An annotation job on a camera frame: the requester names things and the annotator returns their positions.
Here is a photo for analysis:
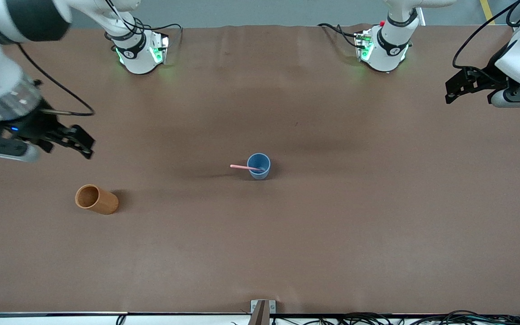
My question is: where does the blue plastic cup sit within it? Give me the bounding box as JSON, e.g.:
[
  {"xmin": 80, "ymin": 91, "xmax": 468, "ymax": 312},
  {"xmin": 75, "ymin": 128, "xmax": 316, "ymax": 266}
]
[{"xmin": 247, "ymin": 153, "xmax": 271, "ymax": 180}]

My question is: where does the brown wooden cup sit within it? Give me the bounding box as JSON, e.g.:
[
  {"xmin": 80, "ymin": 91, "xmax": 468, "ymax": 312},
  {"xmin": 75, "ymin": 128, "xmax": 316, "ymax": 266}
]
[{"xmin": 75, "ymin": 184, "xmax": 119, "ymax": 215}]

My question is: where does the brown table cover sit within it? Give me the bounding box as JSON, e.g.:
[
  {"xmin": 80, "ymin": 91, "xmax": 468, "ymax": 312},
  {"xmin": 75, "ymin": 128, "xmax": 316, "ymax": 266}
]
[{"xmin": 0, "ymin": 23, "xmax": 520, "ymax": 316}]

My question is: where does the left arm base cable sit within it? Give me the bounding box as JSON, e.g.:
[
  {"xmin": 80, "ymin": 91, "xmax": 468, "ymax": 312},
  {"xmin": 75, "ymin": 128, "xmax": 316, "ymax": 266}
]
[{"xmin": 317, "ymin": 23, "xmax": 362, "ymax": 49}]

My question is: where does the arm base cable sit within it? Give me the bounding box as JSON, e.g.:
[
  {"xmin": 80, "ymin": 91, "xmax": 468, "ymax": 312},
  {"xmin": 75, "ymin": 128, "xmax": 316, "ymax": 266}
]
[
  {"xmin": 317, "ymin": 23, "xmax": 362, "ymax": 49},
  {"xmin": 134, "ymin": 17, "xmax": 184, "ymax": 48}
]

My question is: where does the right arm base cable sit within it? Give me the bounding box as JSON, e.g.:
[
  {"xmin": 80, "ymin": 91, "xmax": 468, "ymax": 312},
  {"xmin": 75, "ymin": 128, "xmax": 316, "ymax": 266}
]
[{"xmin": 134, "ymin": 17, "xmax": 184, "ymax": 48}]

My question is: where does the grey metal bracket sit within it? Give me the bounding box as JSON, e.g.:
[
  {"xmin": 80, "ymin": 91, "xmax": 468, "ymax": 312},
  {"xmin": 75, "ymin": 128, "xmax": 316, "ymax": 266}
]
[{"xmin": 251, "ymin": 300, "xmax": 277, "ymax": 325}]

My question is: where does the brown camera pole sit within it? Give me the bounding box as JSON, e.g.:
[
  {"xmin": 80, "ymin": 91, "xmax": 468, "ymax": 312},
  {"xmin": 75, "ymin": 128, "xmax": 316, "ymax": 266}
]
[{"xmin": 253, "ymin": 302, "xmax": 270, "ymax": 325}]

